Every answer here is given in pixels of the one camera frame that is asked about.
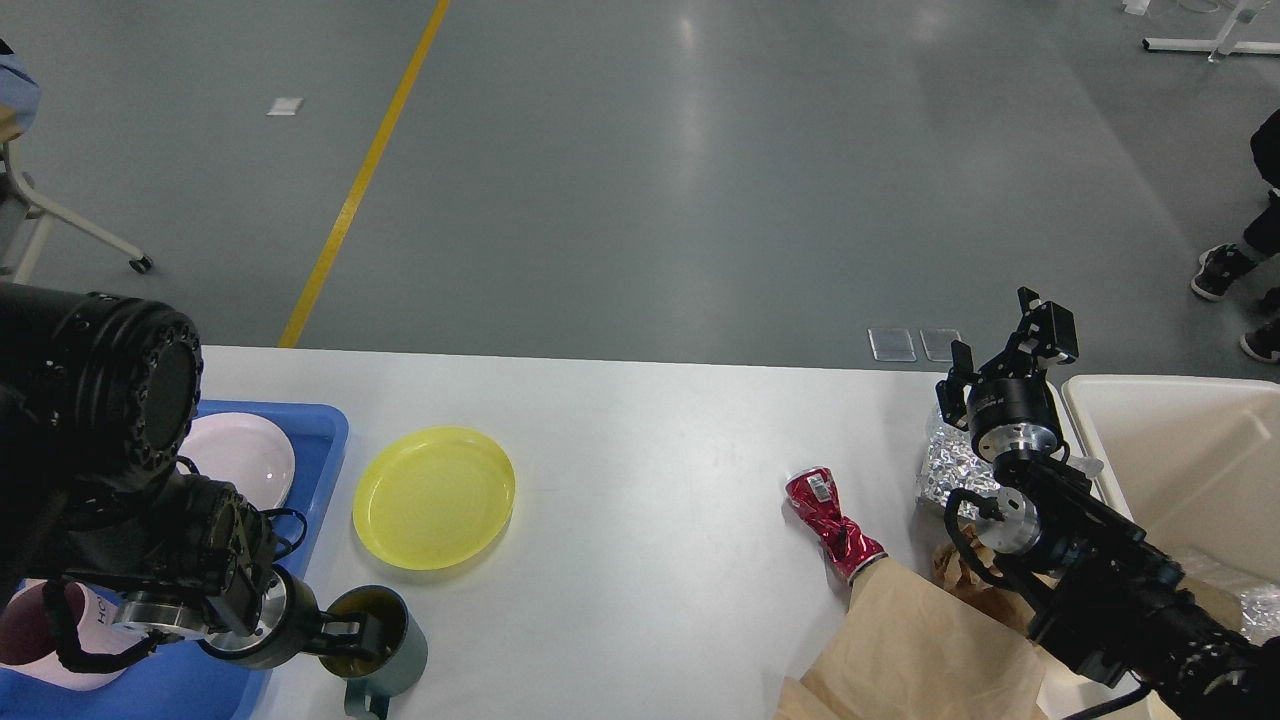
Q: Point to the pink ribbed mug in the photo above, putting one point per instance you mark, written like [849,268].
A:
[27,646]

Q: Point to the blue plastic tray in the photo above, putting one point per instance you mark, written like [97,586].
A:
[180,681]

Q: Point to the yellow plastic plate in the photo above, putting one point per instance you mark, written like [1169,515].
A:
[434,498]

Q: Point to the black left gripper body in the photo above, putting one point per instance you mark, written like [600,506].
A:
[289,625]

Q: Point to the beige plastic bin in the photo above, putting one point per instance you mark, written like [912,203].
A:
[1194,461]

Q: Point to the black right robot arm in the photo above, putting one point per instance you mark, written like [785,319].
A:
[1105,602]

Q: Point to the white paper scrap on floor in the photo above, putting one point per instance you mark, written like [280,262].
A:
[284,107]

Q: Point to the foil inside bin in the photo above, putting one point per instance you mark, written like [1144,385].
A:
[1239,600]

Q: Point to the crushed red soda can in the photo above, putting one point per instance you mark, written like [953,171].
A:
[813,496]

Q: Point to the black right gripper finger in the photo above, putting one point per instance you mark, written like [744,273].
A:
[1045,336]
[951,391]

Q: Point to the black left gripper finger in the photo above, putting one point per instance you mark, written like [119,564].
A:
[353,629]
[354,650]

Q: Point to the clear floor plate left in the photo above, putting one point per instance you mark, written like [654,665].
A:
[892,345]

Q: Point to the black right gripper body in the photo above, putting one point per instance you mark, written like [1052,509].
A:
[1013,414]

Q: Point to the white stand base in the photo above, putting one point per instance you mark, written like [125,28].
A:
[1229,41]

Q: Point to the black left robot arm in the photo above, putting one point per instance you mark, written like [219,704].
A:
[135,548]

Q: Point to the person's black sneaker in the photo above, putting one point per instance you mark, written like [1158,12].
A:
[1219,268]

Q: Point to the pink round plate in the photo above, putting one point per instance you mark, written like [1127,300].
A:
[247,450]

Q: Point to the brown paper bag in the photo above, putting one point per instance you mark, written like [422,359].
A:
[908,650]

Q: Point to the crumpled brown paper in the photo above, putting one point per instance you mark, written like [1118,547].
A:
[954,575]

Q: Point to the clear floor plate right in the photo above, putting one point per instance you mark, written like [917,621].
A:
[937,343]

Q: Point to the clear floor plate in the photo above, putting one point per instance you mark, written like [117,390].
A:
[892,345]
[937,343]

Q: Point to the dark green mug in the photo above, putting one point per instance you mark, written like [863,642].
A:
[369,688]

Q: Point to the crumpled aluminium foil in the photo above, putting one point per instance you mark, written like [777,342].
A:
[949,462]

